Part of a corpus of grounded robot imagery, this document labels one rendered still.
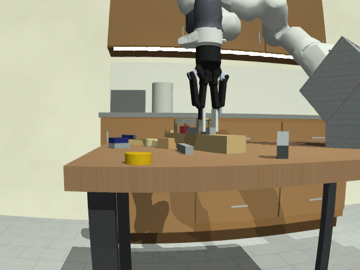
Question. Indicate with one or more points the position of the grey square stick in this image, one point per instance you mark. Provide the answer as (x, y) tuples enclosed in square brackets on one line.
[(209, 131), (185, 148)]

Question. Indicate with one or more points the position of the tan wooden block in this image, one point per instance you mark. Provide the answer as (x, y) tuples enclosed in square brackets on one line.
[(166, 143)]

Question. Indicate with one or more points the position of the beige roll of tape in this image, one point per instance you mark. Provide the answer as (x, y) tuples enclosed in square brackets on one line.
[(151, 142)]

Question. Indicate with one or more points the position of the flat wooden board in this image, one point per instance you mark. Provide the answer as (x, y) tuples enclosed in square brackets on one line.
[(136, 142)]

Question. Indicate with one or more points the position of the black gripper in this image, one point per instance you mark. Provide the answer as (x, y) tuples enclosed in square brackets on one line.
[(208, 61)]

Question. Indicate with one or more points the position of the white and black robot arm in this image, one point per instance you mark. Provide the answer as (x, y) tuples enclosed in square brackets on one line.
[(208, 26)]

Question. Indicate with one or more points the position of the yellow short cylinder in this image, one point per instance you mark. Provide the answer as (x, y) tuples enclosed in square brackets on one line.
[(138, 158)]

